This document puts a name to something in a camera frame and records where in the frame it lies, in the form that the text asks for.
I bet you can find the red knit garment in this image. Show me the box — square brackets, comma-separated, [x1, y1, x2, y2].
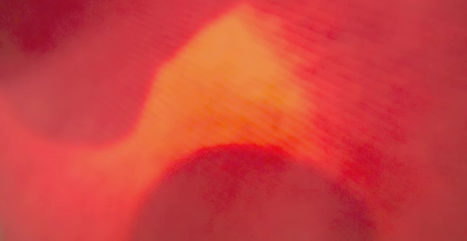
[0, 0, 467, 241]

